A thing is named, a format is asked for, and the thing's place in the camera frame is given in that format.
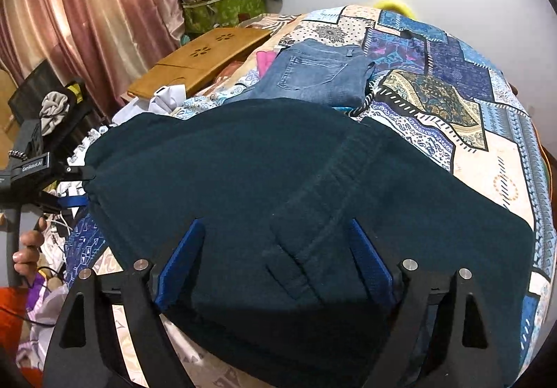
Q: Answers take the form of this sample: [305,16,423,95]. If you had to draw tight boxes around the dark teal knit pants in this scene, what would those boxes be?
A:
[85,99,533,387]

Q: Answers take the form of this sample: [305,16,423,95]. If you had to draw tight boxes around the left hand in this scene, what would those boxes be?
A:
[12,217,47,283]

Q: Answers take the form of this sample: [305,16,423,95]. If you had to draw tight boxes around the white crumpled cloth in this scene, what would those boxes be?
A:
[111,84,187,125]

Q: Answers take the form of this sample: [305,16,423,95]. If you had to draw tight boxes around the pink striped curtain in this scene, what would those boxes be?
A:
[1,0,184,116]

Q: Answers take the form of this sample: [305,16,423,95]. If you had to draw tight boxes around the wooden lap desk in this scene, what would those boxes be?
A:
[126,27,271,99]

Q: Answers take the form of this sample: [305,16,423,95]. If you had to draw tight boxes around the blue patchwork bedspread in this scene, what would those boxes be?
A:
[64,4,557,388]

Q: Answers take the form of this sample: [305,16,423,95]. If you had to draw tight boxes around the blue denim jeans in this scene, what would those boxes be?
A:
[227,39,375,109]

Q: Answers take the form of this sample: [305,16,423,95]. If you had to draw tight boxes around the pink cloth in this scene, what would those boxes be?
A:
[256,50,277,79]

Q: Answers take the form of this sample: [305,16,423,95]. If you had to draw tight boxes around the green fabric storage bag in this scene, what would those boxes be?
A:
[182,0,266,36]

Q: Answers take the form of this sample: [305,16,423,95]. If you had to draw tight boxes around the yellow curved pillow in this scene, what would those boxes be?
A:
[373,0,415,19]

